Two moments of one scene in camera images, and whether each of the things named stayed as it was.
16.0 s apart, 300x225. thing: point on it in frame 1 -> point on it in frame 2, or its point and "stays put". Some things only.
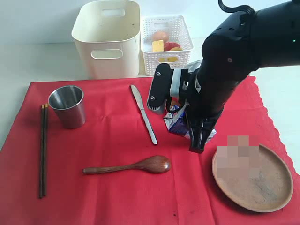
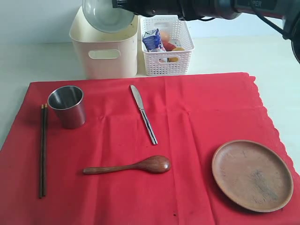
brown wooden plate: (254, 176) stays put
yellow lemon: (174, 59) stays put
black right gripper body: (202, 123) -> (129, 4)
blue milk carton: (176, 121) -> (152, 39)
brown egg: (160, 35) stays put
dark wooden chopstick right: (45, 149) stays put
